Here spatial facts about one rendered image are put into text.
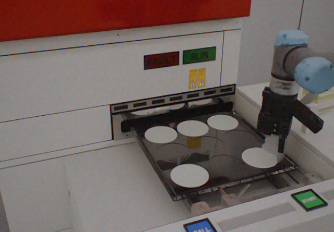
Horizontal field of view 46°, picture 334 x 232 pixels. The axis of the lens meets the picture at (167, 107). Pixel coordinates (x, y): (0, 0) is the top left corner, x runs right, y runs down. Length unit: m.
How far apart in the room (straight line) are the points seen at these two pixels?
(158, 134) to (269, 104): 0.37
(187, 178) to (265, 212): 0.25
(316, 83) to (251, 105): 0.49
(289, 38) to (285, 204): 0.37
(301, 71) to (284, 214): 0.30
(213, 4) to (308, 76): 0.45
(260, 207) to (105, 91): 0.60
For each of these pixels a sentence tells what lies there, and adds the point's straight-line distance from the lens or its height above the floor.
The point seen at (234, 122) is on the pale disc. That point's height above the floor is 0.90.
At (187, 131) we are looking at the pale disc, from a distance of 1.25.
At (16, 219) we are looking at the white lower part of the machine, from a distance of 1.44.
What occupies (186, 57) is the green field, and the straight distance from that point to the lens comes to 1.28.
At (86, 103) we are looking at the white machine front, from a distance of 1.24.
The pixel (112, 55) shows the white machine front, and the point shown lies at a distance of 1.20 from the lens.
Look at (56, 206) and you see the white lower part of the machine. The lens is 1.43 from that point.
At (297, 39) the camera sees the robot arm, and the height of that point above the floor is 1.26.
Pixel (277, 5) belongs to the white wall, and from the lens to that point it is 3.31.
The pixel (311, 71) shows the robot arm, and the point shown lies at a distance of 0.88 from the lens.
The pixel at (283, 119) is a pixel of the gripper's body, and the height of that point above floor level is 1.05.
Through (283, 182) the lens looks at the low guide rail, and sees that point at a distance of 1.17.
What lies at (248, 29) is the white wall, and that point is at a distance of 3.21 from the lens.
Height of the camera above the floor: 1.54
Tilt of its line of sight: 27 degrees down
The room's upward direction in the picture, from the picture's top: straight up
